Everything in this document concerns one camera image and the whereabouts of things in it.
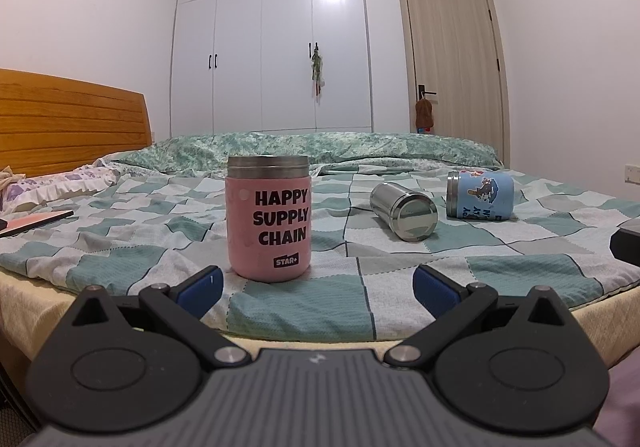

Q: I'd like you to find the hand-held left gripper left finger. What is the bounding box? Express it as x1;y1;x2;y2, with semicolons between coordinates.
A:
67;265;252;372

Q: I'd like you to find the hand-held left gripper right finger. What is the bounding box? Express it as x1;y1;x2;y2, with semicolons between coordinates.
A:
386;264;576;370

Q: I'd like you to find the plain stainless steel cup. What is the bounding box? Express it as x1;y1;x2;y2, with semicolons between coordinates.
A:
369;181;439;242

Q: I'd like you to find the blue cartoon print cup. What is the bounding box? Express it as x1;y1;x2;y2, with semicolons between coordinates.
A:
446;169;515;222

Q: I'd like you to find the pink cup with steel rim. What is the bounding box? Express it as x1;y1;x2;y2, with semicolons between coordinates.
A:
224;154;313;284

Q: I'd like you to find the green checkered quilt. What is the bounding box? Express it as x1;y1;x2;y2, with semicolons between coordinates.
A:
0;158;640;344

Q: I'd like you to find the purple cloth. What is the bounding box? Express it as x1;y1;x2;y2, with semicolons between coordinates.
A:
606;359;640;447

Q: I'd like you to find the beige mattress sheet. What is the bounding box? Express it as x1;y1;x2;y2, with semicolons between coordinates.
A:
0;269;640;380

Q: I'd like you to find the green floral duvet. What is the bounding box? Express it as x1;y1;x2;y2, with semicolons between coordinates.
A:
116;131;504;176

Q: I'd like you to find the pink flat notebook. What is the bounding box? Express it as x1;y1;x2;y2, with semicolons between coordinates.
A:
0;210;75;239

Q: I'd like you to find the purple floral pillow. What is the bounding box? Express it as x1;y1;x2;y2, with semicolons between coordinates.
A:
0;162;124;214

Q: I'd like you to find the wooden headboard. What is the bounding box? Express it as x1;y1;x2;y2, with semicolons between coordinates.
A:
0;68;153;178

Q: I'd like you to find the beige crumpled cloth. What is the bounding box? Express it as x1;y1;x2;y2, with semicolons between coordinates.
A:
0;166;27;190

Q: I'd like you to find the light wooden door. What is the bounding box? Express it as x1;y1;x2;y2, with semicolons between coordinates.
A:
396;0;512;164

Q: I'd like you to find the green hanging ornament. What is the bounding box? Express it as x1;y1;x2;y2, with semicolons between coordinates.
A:
309;43;327;100

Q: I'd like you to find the white wardrobe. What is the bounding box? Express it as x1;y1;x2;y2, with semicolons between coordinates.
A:
169;0;375;138

